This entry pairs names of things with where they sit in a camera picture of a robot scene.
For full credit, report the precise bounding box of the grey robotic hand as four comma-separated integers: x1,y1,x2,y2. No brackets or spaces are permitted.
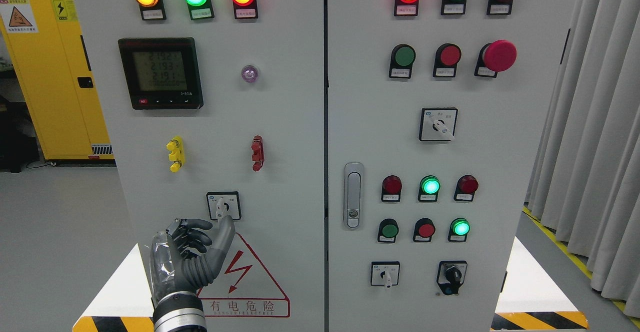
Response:
149,215,236,306

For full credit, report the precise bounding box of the white rotary selector switch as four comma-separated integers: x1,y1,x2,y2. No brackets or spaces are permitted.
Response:
206,191,242,221

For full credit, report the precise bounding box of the green lit middle light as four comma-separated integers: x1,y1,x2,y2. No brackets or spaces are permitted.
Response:
417,175,441,202

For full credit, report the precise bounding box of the green lit indicator light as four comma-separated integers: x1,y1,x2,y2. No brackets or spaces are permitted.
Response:
185,0,215,20

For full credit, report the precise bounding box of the red electric danger sticker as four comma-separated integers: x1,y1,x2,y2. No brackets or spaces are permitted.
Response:
197,233,291,318

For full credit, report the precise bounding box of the left yellow black hazard base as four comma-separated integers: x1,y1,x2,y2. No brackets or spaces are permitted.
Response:
72,244,154,332

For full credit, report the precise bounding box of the yellow black hazard base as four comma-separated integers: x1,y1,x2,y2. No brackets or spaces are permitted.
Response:
490,237,589,332
72,244,154,332

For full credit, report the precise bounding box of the yellow terminal connector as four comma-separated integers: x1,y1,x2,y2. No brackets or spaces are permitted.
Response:
166,136,186,173

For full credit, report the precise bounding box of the red terminal connector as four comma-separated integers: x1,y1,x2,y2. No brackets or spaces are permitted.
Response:
251,135,265,171

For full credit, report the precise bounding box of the black digital power meter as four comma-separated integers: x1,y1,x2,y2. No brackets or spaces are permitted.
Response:
118,37,204,110

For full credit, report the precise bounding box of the small purple indicator lamp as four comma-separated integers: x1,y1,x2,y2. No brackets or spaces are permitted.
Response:
240,64,259,83

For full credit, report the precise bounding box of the green push button lower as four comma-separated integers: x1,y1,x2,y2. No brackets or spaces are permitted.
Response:
377,218,399,243

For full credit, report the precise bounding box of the dark red light left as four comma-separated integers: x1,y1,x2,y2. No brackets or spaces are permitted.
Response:
381,175,403,202

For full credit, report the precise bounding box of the dark red light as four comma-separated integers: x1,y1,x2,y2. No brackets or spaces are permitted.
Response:
381,175,403,202
454,175,479,202

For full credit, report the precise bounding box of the grey electrical control cabinet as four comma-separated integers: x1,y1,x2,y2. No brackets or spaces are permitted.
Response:
77,0,576,332

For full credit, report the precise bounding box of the red push button lower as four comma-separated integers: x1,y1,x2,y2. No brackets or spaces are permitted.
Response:
413,218,436,243

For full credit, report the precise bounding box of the red push button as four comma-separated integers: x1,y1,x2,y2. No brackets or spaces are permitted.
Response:
432,43,462,78
413,218,436,243

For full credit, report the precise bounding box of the yellow indicator light top left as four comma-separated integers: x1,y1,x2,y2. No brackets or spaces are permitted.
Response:
135,0,166,20

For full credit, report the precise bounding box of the yellow safety storage cabinet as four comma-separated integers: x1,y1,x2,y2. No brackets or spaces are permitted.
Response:
1,0,114,161

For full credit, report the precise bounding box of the green lit push button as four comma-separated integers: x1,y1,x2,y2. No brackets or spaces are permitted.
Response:
447,218,471,243

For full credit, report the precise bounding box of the dark red light right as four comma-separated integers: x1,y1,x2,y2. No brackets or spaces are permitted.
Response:
454,175,479,202

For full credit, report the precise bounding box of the green push button upper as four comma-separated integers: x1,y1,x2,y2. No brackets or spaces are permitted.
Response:
388,44,416,79

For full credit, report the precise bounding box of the red push button upper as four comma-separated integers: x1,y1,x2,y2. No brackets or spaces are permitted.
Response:
432,43,462,78

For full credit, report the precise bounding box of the right yellow black hazard base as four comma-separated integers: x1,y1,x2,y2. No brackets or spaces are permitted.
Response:
490,237,589,332

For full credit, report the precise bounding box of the red emergency stop button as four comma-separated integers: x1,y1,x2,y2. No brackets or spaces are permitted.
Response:
474,40,518,78

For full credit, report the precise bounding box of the grey curtain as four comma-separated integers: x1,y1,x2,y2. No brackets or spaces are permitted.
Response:
526,0,640,318

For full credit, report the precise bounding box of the silver door handle lock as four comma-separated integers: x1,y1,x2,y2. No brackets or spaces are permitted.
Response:
343,162,364,229

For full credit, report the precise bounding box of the small white rotary switch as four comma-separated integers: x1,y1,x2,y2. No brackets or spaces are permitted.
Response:
370,261,401,289

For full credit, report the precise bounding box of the black knob selector switch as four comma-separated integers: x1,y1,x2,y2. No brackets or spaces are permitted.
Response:
436,261,468,296

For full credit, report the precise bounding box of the white rotary switch right door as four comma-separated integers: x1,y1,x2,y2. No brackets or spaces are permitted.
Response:
418,107,458,142

